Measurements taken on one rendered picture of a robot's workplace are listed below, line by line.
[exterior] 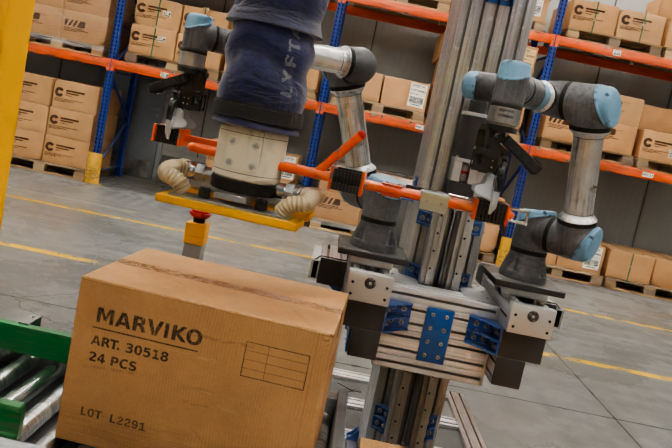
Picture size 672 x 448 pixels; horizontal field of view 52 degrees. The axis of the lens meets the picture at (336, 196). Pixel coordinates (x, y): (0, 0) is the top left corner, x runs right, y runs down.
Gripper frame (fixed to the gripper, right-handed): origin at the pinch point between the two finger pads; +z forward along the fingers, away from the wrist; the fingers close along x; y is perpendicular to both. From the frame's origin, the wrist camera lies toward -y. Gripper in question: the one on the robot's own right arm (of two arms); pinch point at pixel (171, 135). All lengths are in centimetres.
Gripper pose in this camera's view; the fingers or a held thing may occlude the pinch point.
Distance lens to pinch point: 204.4
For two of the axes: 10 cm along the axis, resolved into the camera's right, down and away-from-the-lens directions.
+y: 9.7, 2.1, -0.8
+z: -2.0, 9.7, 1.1
